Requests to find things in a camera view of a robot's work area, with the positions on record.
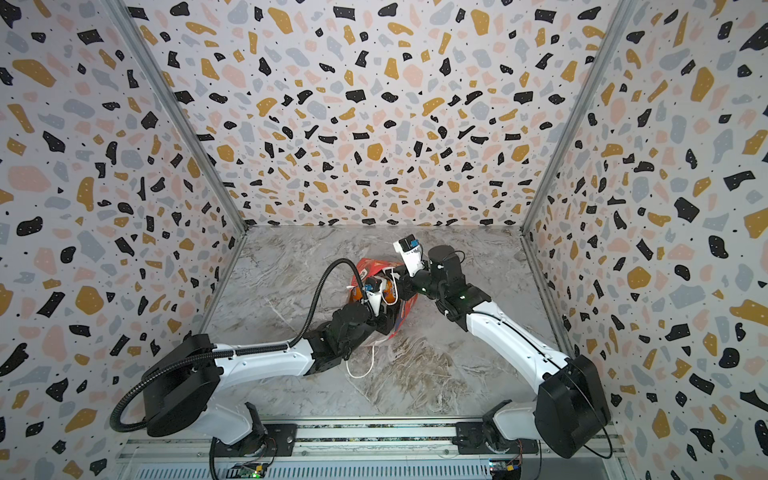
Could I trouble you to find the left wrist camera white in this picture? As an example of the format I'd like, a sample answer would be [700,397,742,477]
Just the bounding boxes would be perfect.
[364,276,386,317]

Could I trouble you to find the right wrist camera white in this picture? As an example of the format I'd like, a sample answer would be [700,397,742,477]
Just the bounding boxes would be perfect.
[393,234,425,278]

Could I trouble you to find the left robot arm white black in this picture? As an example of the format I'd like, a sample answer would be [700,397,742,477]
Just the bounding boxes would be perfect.
[142,301,402,445]

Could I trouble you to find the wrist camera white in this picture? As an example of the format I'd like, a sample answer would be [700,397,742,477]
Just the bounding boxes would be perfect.
[364,276,386,317]
[393,234,425,278]

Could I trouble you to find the red paper gift bag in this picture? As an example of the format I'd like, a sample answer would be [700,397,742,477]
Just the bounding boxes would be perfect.
[344,257,424,380]

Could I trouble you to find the right circuit board with wires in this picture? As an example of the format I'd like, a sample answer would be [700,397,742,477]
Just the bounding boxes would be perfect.
[489,459,522,480]

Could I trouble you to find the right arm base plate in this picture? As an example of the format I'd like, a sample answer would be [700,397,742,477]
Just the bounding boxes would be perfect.
[451,422,539,456]

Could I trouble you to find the left black corrugated cable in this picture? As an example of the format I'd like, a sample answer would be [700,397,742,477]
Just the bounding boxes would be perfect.
[109,257,367,434]

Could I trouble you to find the orange fruit candy packet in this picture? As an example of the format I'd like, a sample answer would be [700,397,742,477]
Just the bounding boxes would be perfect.
[347,276,399,310]

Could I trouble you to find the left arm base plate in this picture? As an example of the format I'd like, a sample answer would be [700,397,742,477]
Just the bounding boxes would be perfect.
[214,423,298,459]

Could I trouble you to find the aluminium mounting rail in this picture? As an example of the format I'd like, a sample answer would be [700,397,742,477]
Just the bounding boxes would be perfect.
[116,417,634,479]

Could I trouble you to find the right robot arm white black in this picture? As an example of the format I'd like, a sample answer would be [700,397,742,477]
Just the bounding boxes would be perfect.
[394,236,611,459]

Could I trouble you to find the left green circuit board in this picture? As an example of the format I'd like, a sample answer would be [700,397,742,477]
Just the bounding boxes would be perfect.
[226,462,269,479]

